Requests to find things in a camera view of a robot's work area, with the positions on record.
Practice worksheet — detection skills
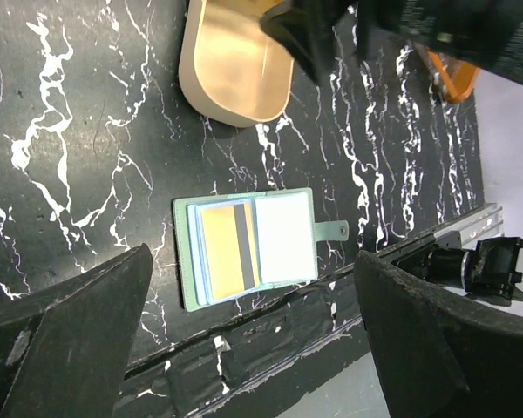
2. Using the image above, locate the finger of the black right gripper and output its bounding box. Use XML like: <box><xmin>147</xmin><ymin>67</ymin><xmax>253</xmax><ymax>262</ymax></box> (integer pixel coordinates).
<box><xmin>260</xmin><ymin>0</ymin><xmax>355</xmax><ymax>83</ymax></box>

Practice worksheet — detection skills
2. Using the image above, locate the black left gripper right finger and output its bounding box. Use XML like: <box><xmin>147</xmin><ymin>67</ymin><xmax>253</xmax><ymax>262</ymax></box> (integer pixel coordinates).
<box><xmin>354</xmin><ymin>251</ymin><xmax>523</xmax><ymax>417</ymax></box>

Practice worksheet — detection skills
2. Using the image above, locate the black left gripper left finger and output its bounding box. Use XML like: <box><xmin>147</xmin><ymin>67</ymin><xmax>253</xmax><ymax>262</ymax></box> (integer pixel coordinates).
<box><xmin>0</xmin><ymin>245</ymin><xmax>153</xmax><ymax>417</ymax></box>

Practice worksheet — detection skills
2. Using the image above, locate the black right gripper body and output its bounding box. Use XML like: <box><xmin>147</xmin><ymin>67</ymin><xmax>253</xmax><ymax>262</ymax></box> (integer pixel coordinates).
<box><xmin>357</xmin><ymin>1</ymin><xmax>523</xmax><ymax>85</ymax></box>

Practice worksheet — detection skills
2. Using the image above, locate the orange credit card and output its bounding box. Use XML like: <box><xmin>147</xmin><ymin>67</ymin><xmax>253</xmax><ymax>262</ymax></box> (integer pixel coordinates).
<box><xmin>200</xmin><ymin>201</ymin><xmax>261</xmax><ymax>301</ymax></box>

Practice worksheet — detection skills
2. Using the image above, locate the green card holder wallet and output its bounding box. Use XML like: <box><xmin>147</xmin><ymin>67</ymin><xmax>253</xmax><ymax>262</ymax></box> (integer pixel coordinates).
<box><xmin>173</xmin><ymin>188</ymin><xmax>350</xmax><ymax>312</ymax></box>

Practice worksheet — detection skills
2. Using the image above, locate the orange wooden shelf rack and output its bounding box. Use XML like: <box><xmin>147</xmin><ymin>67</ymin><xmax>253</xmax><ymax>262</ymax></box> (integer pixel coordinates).
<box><xmin>415</xmin><ymin>44</ymin><xmax>479</xmax><ymax>104</ymax></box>

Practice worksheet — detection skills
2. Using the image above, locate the beige oval tray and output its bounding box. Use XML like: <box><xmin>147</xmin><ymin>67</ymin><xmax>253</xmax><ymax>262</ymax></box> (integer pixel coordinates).
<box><xmin>178</xmin><ymin>0</ymin><xmax>294</xmax><ymax>128</ymax></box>

